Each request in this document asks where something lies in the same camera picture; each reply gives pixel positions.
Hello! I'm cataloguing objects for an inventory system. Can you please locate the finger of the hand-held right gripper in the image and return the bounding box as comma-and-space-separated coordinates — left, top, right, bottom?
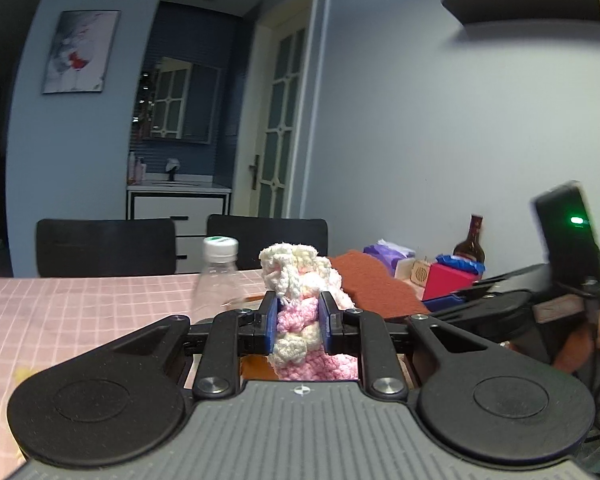
422, 290, 537, 342
472, 262, 553, 294

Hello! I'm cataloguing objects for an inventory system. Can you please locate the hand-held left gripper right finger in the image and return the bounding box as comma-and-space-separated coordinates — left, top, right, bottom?
319, 291, 491, 401

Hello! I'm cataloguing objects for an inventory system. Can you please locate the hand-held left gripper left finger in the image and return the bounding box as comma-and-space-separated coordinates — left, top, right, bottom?
105, 291, 281, 397

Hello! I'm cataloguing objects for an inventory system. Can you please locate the pink and white crochet toy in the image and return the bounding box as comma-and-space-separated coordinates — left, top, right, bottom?
257, 242, 363, 381

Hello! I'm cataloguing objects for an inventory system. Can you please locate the reddish brown cloth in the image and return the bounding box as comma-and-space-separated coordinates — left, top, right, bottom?
327, 251, 431, 320

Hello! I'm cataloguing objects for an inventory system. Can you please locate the person's right hand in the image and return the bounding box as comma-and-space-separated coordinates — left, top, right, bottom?
552, 304, 600, 376

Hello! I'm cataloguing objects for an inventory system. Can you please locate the red box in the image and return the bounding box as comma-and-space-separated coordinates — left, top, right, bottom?
421, 262, 476, 301

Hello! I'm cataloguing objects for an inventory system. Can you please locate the dark wine bottle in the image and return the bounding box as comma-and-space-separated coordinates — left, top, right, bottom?
452, 214, 486, 266

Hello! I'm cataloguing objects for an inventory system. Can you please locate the blue packet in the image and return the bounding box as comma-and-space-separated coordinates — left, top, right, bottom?
436, 254, 486, 273

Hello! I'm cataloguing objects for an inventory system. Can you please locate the small wooden speaker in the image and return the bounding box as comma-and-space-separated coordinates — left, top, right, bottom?
395, 258, 433, 288

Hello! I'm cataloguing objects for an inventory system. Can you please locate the clear plastic bottle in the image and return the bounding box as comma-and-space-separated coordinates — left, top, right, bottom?
192, 236, 268, 323

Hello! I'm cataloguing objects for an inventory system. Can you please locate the purple tissue pack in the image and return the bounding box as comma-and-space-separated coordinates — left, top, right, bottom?
363, 240, 416, 278

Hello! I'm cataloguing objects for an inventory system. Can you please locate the black chair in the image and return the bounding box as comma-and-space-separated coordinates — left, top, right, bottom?
36, 218, 177, 278
206, 214, 329, 271

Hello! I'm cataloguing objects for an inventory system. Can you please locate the white vanity cabinet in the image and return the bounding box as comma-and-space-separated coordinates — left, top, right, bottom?
126, 180, 232, 275

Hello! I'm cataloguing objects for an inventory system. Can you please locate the pink checked tablecloth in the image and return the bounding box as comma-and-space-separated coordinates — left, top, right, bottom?
0, 269, 267, 461

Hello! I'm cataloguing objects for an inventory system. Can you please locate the white glazed door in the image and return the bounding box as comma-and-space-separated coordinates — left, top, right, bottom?
252, 25, 308, 218

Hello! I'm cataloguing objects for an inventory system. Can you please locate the dark wall shelf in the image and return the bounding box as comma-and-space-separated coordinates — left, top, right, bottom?
441, 0, 600, 27

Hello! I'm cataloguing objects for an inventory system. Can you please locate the wall mirror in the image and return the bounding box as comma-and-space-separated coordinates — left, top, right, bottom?
149, 56, 222, 145

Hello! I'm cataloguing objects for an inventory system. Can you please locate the wine glass wall poster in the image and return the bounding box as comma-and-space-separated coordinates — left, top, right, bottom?
41, 10, 121, 95

